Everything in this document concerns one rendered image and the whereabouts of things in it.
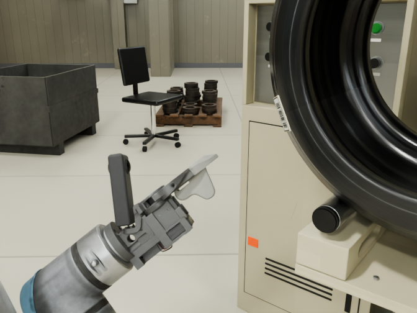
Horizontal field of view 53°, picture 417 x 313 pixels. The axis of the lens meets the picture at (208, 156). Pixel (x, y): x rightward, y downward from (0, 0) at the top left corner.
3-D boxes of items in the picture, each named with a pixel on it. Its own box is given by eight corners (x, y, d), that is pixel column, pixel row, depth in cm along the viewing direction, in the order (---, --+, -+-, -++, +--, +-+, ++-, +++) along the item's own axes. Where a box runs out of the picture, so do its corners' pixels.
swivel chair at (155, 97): (183, 135, 451) (182, 45, 422) (180, 152, 395) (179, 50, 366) (128, 135, 451) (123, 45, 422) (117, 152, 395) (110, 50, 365)
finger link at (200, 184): (235, 177, 68) (190, 213, 68) (212, 149, 68) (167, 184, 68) (236, 178, 65) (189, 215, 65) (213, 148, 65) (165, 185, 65)
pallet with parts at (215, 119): (155, 127, 486) (153, 90, 472) (165, 106, 597) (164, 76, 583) (225, 127, 485) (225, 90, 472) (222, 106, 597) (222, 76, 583)
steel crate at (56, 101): (102, 130, 475) (97, 64, 452) (61, 159, 376) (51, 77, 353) (30, 127, 484) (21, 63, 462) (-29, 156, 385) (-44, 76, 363)
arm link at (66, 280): (64, 330, 71) (31, 281, 72) (123, 283, 71) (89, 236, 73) (38, 348, 62) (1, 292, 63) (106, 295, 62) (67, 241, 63)
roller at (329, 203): (374, 164, 95) (387, 149, 92) (391, 177, 93) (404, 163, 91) (305, 219, 69) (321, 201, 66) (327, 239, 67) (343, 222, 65)
